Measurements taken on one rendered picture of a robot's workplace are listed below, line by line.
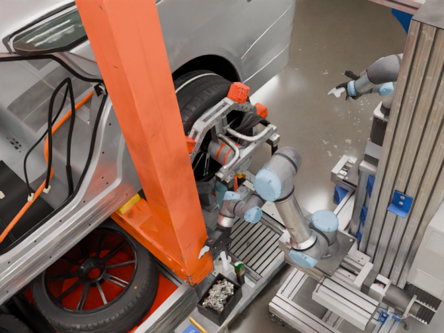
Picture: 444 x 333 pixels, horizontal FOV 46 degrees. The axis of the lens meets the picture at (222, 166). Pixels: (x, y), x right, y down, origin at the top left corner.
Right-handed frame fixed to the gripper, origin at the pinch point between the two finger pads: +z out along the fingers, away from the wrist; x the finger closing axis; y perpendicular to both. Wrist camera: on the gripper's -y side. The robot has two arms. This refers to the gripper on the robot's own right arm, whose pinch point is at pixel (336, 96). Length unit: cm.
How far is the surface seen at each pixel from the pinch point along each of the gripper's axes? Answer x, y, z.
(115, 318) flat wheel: -96, 94, 100
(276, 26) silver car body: -30, -43, 3
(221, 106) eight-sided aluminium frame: -68, 10, 20
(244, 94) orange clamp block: -59, 6, 12
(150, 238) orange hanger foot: -85, 60, 75
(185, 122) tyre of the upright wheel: -86, 18, 28
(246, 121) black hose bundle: -56, 18, 18
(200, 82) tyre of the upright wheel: -77, -4, 22
